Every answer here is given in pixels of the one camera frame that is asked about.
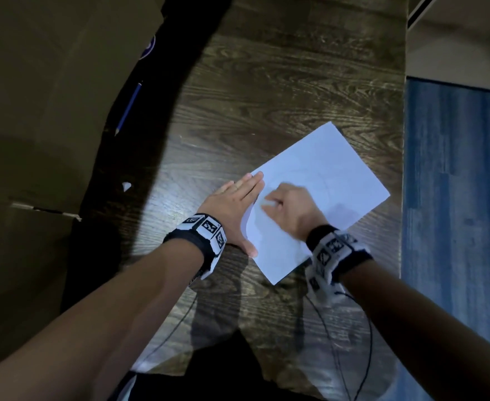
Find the black fabric bag with badge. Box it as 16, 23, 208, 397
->
60, 0, 236, 314

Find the person's black and white clothing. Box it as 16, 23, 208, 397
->
115, 330, 326, 401

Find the left wrist tracker band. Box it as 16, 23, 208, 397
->
163, 212, 228, 285

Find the person's left hand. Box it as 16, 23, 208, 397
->
197, 171, 266, 259

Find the person's left forearm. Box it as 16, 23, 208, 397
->
0, 239, 206, 401

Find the right wrist tracker band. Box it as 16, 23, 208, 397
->
304, 224, 374, 306

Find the brown cardboard box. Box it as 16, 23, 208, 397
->
0, 0, 167, 374

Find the person's right hand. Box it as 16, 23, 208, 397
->
261, 182, 329, 243

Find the blue pencil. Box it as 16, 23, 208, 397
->
114, 81, 144, 137

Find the wrist tracker band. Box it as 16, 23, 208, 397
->
304, 224, 374, 306
163, 212, 228, 285

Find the person's right forearm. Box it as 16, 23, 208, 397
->
339, 260, 490, 401

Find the white paper sheet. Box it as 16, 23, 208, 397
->
241, 121, 391, 286

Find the thin black cable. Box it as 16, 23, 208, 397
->
135, 295, 198, 370
334, 290, 374, 401
304, 293, 353, 401

